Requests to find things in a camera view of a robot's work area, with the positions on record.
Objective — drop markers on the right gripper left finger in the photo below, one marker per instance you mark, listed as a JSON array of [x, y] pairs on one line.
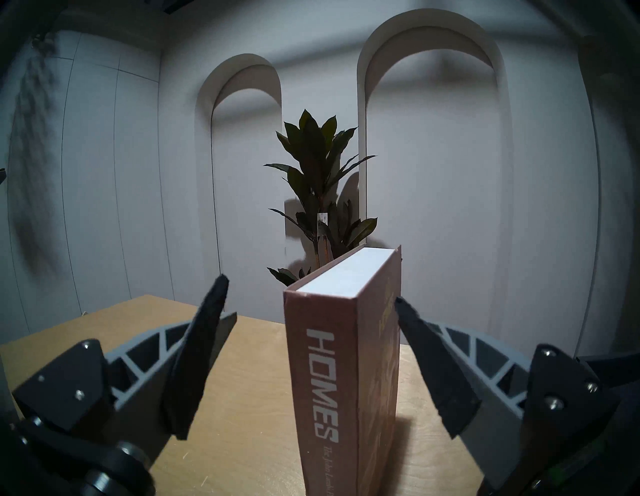
[[150, 380]]

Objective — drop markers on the brown HOMES book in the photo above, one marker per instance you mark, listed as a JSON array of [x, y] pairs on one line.
[[330, 380]]

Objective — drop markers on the light wooden table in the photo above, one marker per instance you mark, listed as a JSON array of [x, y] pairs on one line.
[[250, 400]]

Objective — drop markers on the dark green leafy plant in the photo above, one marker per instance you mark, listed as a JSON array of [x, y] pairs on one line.
[[315, 165]]

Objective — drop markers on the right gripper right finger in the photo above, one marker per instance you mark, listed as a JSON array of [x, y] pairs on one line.
[[500, 395]]

